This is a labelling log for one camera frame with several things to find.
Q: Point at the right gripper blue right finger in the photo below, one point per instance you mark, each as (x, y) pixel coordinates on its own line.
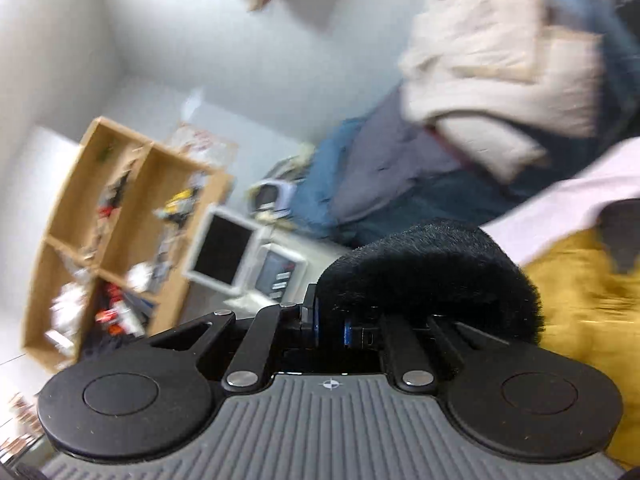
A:
(354, 333)

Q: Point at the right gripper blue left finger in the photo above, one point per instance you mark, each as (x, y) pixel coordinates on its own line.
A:
(309, 316)

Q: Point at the gold satin jacket black fur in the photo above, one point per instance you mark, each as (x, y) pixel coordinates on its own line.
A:
(544, 368)

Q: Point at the white bedside device with screen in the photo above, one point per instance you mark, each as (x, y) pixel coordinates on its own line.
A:
(252, 265)

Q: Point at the dark grey blue duvet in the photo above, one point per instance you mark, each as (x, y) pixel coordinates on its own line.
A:
(379, 173)

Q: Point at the wooden cubby shelf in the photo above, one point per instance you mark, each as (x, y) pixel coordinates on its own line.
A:
(132, 233)

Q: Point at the lavender white bed sheet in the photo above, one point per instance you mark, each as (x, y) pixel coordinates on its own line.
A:
(569, 205)

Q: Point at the cream beige folded blankets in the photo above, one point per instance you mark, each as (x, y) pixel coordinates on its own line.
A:
(480, 70)

